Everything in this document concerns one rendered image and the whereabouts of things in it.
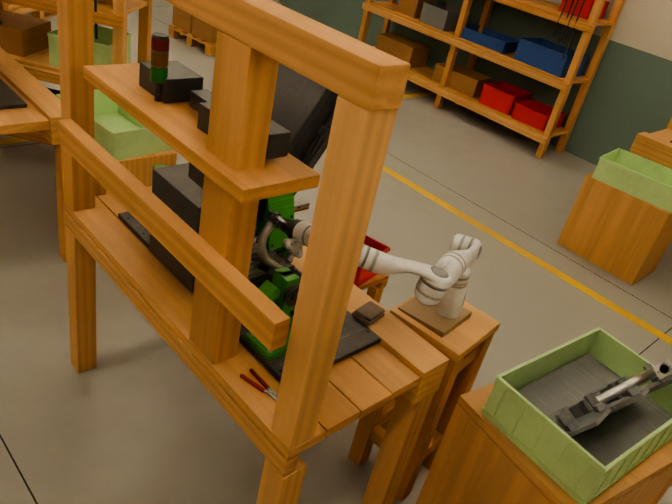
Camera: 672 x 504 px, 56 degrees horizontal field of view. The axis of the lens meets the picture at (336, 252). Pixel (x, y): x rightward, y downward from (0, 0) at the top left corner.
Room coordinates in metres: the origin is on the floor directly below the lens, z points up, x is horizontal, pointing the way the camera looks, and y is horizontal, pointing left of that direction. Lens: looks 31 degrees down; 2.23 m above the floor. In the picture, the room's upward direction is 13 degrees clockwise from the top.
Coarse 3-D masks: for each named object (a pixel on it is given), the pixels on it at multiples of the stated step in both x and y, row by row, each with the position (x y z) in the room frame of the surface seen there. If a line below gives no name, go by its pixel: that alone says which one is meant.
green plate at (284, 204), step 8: (272, 200) 1.87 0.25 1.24; (280, 200) 1.90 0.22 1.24; (288, 200) 1.92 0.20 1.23; (272, 208) 1.87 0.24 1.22; (280, 208) 1.89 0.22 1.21; (288, 208) 1.92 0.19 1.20; (264, 216) 1.88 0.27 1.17; (288, 216) 1.91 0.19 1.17; (264, 224) 1.88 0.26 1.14; (272, 232) 1.85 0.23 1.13; (280, 232) 1.88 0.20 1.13; (272, 240) 1.85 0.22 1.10; (280, 240) 1.87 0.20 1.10; (272, 248) 1.84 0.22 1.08
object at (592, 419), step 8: (632, 392) 1.45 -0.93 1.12; (640, 392) 1.44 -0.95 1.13; (624, 400) 1.45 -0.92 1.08; (632, 400) 1.44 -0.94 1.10; (560, 408) 1.55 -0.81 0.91; (608, 408) 1.46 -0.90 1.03; (616, 408) 1.45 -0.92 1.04; (552, 416) 1.50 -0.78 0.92; (584, 416) 1.51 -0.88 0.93; (592, 416) 1.46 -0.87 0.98; (600, 416) 1.41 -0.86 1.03; (560, 424) 1.47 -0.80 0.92; (584, 424) 1.42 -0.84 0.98; (592, 424) 1.39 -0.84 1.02; (568, 432) 1.43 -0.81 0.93; (576, 432) 1.40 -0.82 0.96
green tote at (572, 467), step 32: (576, 352) 1.91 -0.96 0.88; (608, 352) 1.94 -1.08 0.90; (512, 384) 1.65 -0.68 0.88; (640, 384) 1.83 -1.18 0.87; (512, 416) 1.50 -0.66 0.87; (544, 416) 1.44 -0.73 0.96; (544, 448) 1.41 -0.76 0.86; (576, 448) 1.35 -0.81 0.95; (640, 448) 1.43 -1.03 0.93; (576, 480) 1.32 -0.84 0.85; (608, 480) 1.35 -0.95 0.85
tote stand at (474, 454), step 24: (456, 408) 1.64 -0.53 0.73; (480, 408) 1.60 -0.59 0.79; (456, 432) 1.61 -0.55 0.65; (480, 432) 1.54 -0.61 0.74; (456, 456) 1.58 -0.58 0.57; (480, 456) 1.51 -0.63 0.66; (504, 456) 1.46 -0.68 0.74; (432, 480) 1.62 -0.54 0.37; (456, 480) 1.55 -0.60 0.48; (480, 480) 1.49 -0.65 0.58; (504, 480) 1.43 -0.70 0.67; (528, 480) 1.37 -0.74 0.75; (552, 480) 1.36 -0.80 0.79; (624, 480) 1.42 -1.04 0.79; (648, 480) 1.49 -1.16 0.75
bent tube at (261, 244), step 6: (270, 210) 1.85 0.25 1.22; (270, 222) 1.82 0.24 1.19; (276, 222) 1.83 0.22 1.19; (264, 228) 1.81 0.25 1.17; (270, 228) 1.81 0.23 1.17; (264, 234) 1.79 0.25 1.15; (258, 240) 1.78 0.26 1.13; (264, 240) 1.78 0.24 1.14; (258, 246) 1.77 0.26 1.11; (264, 246) 1.78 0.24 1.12; (258, 252) 1.77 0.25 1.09; (264, 252) 1.77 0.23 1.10; (264, 258) 1.77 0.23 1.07; (270, 258) 1.80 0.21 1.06; (270, 264) 1.79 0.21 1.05; (276, 264) 1.80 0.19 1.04
